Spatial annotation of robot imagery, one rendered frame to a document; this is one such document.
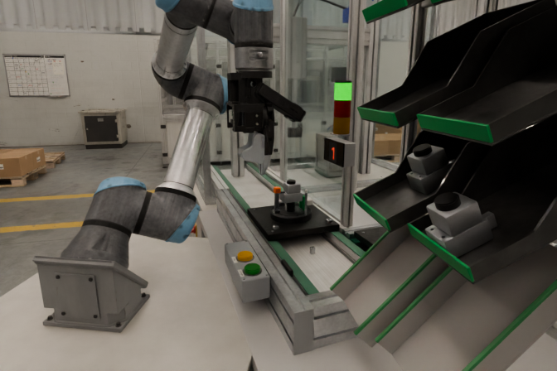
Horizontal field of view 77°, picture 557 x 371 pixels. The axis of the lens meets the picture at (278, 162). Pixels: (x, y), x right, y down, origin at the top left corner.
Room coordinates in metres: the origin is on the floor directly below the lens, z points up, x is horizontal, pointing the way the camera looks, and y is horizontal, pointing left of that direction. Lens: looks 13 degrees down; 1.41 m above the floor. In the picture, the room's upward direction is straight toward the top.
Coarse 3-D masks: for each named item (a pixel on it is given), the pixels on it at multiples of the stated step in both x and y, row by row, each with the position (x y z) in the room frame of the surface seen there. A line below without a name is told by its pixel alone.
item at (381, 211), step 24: (432, 144) 0.65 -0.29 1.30; (456, 144) 0.66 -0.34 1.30; (480, 144) 0.52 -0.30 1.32; (408, 168) 0.64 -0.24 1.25; (456, 168) 0.52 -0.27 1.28; (360, 192) 0.63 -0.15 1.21; (384, 192) 0.63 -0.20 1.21; (408, 192) 0.59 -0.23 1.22; (432, 192) 0.56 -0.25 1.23; (384, 216) 0.55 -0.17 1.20; (408, 216) 0.51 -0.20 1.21
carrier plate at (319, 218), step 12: (252, 216) 1.13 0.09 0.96; (264, 216) 1.12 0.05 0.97; (312, 216) 1.12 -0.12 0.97; (324, 216) 1.12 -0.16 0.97; (264, 228) 1.02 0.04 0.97; (288, 228) 1.02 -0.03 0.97; (300, 228) 1.02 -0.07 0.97; (312, 228) 1.02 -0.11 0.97; (324, 228) 1.03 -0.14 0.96; (336, 228) 1.05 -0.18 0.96
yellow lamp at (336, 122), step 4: (336, 120) 1.04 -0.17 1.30; (340, 120) 1.04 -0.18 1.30; (344, 120) 1.04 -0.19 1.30; (348, 120) 1.04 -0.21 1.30; (336, 124) 1.04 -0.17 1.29; (340, 124) 1.04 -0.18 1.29; (344, 124) 1.04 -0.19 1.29; (348, 124) 1.04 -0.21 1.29; (336, 128) 1.04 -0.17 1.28; (340, 128) 1.04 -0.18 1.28; (344, 128) 1.04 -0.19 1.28; (348, 128) 1.04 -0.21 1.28; (336, 132) 1.04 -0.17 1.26; (340, 132) 1.04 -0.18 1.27; (344, 132) 1.04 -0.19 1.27; (348, 132) 1.04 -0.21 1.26
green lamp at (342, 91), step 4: (336, 84) 1.05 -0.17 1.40; (340, 84) 1.04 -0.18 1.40; (344, 84) 1.03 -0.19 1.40; (348, 84) 1.04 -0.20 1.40; (336, 88) 1.05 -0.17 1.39; (340, 88) 1.04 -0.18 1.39; (344, 88) 1.03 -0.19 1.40; (348, 88) 1.04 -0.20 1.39; (336, 92) 1.05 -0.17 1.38; (340, 92) 1.04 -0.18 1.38; (344, 92) 1.03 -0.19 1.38; (348, 92) 1.04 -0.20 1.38; (336, 96) 1.05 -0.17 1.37; (340, 96) 1.04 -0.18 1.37; (344, 96) 1.03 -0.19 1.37; (348, 96) 1.04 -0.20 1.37
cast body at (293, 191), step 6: (288, 180) 1.13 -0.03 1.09; (294, 180) 1.13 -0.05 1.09; (288, 186) 1.10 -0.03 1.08; (294, 186) 1.10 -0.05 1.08; (300, 186) 1.11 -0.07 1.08; (288, 192) 1.10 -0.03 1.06; (294, 192) 1.10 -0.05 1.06; (300, 192) 1.12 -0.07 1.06; (282, 198) 1.11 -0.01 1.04; (288, 198) 1.10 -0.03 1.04; (294, 198) 1.10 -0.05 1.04; (300, 198) 1.11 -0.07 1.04
